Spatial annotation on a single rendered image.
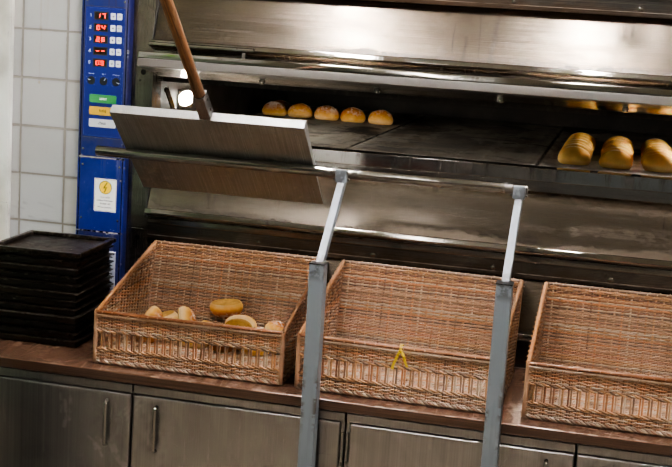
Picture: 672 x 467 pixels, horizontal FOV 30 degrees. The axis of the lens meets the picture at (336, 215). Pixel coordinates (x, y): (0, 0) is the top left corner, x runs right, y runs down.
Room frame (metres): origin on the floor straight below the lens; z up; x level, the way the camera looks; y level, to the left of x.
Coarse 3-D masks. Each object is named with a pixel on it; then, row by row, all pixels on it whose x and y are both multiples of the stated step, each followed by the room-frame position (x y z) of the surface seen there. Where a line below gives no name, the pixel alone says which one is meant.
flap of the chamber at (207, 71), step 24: (168, 72) 3.82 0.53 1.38; (216, 72) 3.70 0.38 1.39; (240, 72) 3.67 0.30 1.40; (264, 72) 3.66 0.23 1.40; (288, 72) 3.64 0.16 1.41; (312, 72) 3.63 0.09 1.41; (336, 72) 3.62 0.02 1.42; (432, 96) 3.73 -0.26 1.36; (456, 96) 3.67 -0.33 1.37; (480, 96) 3.62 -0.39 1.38; (504, 96) 3.56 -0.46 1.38; (528, 96) 3.51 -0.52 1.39; (552, 96) 3.48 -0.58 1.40; (576, 96) 3.46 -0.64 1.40; (600, 96) 3.45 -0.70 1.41; (624, 96) 3.44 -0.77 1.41; (648, 96) 3.42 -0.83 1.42
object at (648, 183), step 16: (320, 160) 3.77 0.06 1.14; (336, 160) 3.76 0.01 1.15; (352, 160) 3.75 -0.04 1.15; (368, 160) 3.74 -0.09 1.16; (384, 160) 3.73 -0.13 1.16; (400, 160) 3.72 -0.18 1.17; (416, 160) 3.71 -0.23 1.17; (432, 160) 3.70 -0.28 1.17; (448, 160) 3.69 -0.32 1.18; (464, 160) 3.70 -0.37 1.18; (496, 176) 3.65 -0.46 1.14; (512, 176) 3.64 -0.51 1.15; (528, 176) 3.63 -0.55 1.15; (544, 176) 3.62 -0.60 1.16; (560, 176) 3.61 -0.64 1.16; (576, 176) 3.60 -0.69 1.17; (592, 176) 3.59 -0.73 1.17; (608, 176) 3.58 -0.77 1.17; (624, 176) 3.57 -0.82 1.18; (640, 176) 3.58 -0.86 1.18; (656, 176) 3.60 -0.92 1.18
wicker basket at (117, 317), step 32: (160, 256) 3.83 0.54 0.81; (192, 256) 3.81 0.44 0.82; (224, 256) 3.80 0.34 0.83; (256, 256) 3.77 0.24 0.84; (288, 256) 3.76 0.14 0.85; (128, 288) 3.62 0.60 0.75; (160, 288) 3.80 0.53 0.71; (192, 288) 3.78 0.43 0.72; (224, 288) 3.77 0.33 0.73; (256, 288) 3.75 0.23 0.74; (288, 288) 3.73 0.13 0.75; (96, 320) 3.39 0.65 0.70; (128, 320) 3.38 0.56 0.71; (160, 320) 3.35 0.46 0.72; (256, 320) 3.72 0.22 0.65; (288, 320) 3.35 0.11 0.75; (96, 352) 3.39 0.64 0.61; (128, 352) 3.37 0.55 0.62; (160, 352) 3.51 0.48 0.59; (192, 352) 3.34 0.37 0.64; (224, 352) 3.32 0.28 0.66; (256, 352) 3.30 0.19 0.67; (288, 352) 3.35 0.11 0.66
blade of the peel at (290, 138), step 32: (128, 128) 3.45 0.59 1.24; (160, 128) 3.42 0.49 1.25; (192, 128) 3.39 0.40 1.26; (224, 128) 3.36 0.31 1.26; (256, 128) 3.33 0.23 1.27; (288, 128) 3.30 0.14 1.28; (288, 160) 3.42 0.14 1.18; (224, 192) 3.61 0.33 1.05; (256, 192) 3.57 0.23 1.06; (288, 192) 3.54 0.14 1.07; (320, 192) 3.51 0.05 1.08
